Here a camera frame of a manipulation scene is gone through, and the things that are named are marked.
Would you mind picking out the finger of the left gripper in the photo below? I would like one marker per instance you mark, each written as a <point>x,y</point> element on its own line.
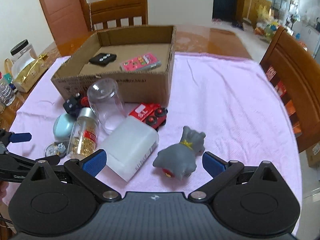
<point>52,160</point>
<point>20,137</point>

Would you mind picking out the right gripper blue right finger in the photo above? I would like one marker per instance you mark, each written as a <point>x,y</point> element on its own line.
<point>223,174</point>

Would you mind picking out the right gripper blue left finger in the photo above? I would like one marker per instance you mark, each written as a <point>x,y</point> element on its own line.
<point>83,172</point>

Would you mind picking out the teal oval case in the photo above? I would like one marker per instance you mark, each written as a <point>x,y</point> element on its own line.
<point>63,126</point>

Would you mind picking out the grey cat plush toy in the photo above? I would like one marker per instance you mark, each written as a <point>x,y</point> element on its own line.
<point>179,160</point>

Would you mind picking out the white translucent plastic bottle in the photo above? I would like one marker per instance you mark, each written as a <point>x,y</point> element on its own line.
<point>128,147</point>

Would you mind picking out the clear plastic jar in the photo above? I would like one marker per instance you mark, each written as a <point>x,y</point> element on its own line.
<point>106,102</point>

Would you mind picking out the red toy train car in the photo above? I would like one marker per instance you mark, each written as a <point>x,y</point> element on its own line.
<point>152,114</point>

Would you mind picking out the black digital timer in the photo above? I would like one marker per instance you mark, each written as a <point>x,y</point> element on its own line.
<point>103,59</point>

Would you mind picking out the pink refill card case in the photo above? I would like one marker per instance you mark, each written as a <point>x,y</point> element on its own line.
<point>146,61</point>

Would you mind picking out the clear water bottle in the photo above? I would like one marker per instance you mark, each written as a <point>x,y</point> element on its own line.
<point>7,93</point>

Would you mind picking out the gold tissue pack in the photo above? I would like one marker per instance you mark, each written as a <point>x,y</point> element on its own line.
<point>26,71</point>

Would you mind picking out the black lid plastic jar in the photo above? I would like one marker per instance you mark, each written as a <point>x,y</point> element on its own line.
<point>22,48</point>

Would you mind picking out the cardboard box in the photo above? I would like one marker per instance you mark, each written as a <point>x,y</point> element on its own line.
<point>150,86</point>

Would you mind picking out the wooden chair right side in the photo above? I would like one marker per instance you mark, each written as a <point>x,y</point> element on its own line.
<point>299,72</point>

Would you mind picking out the wooden chair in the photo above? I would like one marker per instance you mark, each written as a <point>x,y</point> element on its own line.
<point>115,10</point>
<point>299,72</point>

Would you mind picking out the brown wooden door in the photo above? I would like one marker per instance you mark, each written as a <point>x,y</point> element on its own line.
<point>66,19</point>

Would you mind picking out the wooden chair far side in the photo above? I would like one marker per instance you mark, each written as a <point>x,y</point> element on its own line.
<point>115,10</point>

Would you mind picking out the wooden cabinet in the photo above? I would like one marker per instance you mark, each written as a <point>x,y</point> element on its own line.
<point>249,9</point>

